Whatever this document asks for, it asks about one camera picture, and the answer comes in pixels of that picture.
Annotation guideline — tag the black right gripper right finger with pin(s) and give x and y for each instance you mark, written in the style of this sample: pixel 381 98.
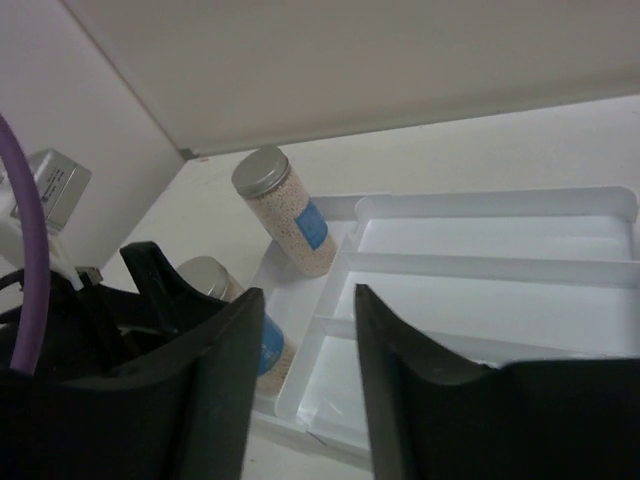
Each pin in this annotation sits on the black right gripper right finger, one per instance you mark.
pixel 434 414

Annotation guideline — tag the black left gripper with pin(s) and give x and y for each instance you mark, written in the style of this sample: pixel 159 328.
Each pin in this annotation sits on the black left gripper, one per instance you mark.
pixel 102 333

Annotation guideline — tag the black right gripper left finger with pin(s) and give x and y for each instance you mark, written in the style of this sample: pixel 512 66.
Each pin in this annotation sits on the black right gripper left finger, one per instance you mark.
pixel 193 424

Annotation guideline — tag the white divided organizer tray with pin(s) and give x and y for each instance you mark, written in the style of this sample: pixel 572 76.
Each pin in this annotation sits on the white divided organizer tray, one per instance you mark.
pixel 494 276

